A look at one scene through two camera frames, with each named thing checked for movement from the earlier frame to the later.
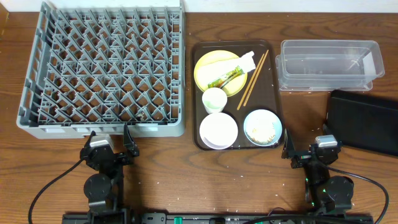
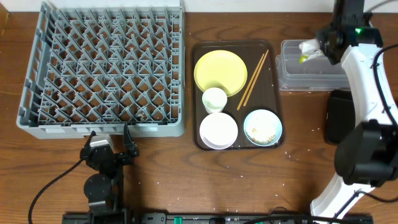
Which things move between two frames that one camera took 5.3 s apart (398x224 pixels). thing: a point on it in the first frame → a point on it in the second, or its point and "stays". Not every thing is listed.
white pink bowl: [218, 130] stays
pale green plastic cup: [214, 100] stays
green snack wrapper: [223, 81] → [301, 58]
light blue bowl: [263, 127] stays
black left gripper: [115, 157] stays
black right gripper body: [302, 158] → [323, 37]
